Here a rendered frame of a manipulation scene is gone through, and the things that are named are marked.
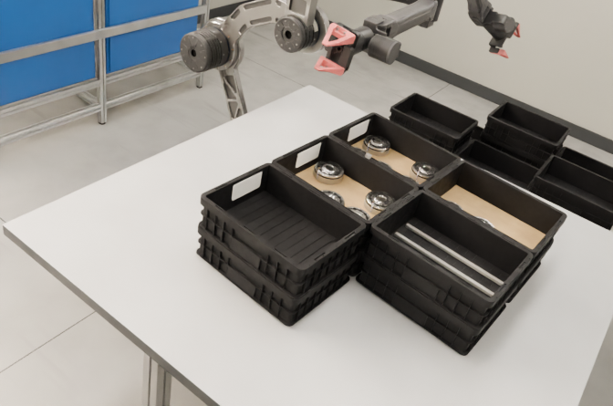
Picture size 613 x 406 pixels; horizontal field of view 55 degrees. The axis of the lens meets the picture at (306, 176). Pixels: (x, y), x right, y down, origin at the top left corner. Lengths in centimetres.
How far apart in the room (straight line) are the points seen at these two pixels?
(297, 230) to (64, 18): 199
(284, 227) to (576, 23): 345
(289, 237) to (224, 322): 31
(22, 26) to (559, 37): 361
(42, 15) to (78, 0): 22
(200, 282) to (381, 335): 55
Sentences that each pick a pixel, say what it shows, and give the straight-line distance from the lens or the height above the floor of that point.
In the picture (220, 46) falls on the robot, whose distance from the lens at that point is 267.
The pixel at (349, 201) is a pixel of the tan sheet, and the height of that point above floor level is 83.
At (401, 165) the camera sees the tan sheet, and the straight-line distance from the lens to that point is 224.
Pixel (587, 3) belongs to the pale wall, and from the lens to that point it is 480.
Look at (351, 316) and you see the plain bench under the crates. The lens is 178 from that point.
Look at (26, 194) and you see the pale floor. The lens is 327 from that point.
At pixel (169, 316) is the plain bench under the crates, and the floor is 70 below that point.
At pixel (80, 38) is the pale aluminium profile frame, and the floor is 60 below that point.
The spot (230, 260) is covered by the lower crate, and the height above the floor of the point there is 78.
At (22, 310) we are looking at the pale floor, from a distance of 270.
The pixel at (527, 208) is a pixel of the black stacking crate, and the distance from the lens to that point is 215.
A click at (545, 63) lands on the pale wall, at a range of 495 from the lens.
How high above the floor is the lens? 197
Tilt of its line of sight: 34 degrees down
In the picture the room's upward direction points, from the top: 12 degrees clockwise
